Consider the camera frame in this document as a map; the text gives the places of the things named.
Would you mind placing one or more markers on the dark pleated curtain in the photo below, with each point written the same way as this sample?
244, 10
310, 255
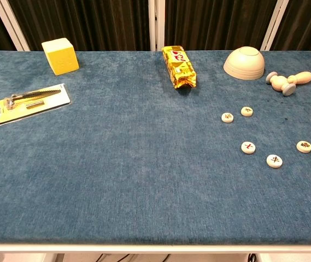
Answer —
89, 24

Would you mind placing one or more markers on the beige upturned bowl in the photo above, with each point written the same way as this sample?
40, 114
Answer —
244, 64

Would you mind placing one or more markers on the yellow foil snack packet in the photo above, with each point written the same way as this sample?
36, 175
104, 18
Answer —
181, 68

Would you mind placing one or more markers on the cream chess piece black character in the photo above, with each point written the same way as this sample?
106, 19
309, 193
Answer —
274, 161
304, 146
246, 111

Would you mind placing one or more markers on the wooden roller massager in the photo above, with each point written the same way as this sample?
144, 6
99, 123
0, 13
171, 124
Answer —
279, 83

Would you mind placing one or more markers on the cream chess piece red character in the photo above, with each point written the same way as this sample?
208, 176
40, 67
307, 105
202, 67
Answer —
227, 118
248, 147

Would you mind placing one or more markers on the yellow cube box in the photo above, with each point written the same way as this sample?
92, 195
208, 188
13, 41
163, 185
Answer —
62, 61

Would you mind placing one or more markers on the saw blade blister pack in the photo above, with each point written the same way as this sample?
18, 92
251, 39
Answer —
26, 105

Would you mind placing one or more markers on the white frame post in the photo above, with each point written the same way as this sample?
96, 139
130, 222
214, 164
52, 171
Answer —
156, 24
11, 26
274, 26

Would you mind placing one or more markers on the blue velvet table cover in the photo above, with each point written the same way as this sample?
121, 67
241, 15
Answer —
133, 163

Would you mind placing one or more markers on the white table frame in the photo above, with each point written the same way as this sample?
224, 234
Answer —
155, 248

